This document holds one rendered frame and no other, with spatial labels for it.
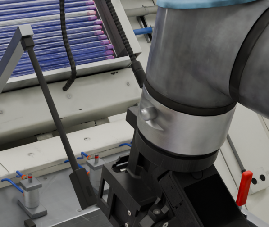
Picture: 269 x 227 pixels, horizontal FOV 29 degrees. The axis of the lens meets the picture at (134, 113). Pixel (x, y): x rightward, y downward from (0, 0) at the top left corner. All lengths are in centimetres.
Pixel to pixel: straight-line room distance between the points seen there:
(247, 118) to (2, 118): 247
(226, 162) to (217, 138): 264
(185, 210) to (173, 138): 6
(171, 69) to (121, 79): 67
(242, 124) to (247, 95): 288
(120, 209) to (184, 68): 18
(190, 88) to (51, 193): 49
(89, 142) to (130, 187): 47
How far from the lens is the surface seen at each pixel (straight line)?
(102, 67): 101
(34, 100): 95
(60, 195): 82
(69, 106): 97
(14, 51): 69
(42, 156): 89
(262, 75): 34
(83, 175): 61
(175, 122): 39
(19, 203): 81
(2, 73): 75
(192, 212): 42
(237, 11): 35
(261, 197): 313
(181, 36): 36
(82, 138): 95
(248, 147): 318
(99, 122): 108
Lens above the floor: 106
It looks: 13 degrees up
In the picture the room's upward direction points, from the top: 23 degrees counter-clockwise
